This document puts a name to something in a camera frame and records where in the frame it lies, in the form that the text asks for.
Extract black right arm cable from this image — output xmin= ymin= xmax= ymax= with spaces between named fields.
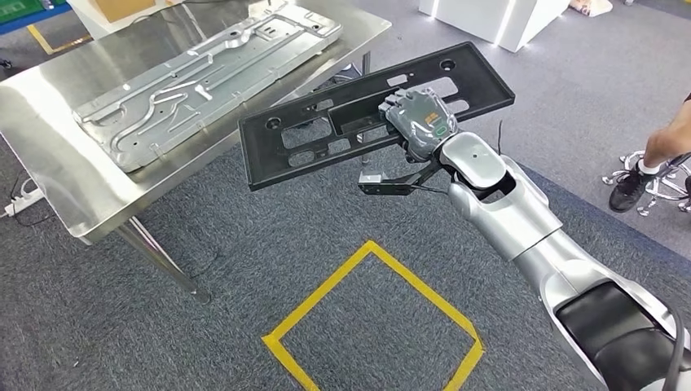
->
xmin=659 ymin=305 xmax=691 ymax=391

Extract stamped grey metal panel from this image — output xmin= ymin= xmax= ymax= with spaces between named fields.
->
xmin=72 ymin=1 xmax=345 ymax=174

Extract black plastic plate frame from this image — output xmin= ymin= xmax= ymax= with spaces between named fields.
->
xmin=238 ymin=41 xmax=517 ymax=193

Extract yellow floor tape square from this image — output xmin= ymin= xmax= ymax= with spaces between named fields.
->
xmin=261 ymin=239 xmax=486 ymax=391

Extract white desk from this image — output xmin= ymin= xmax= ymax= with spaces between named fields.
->
xmin=67 ymin=0 xmax=185 ymax=41

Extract black stool with chrome base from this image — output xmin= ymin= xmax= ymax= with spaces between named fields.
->
xmin=601 ymin=149 xmax=691 ymax=218

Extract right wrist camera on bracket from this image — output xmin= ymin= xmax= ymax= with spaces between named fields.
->
xmin=357 ymin=161 xmax=447 ymax=197

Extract blue trolley frame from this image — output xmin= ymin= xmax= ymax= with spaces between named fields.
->
xmin=0 ymin=2 xmax=74 ymax=37

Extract person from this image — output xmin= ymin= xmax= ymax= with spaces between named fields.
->
xmin=608 ymin=91 xmax=691 ymax=215

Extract tan cloth bundle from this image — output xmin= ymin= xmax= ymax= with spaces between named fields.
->
xmin=569 ymin=0 xmax=614 ymax=18

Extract white lit plinth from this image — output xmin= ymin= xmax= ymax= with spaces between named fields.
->
xmin=417 ymin=0 xmax=571 ymax=54

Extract white power strip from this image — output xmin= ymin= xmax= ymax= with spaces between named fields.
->
xmin=2 ymin=185 xmax=47 ymax=218

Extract stainless steel workbench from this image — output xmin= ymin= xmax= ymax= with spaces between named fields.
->
xmin=0 ymin=0 xmax=394 ymax=305

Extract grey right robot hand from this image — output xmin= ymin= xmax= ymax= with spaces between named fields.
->
xmin=377 ymin=87 xmax=460 ymax=164

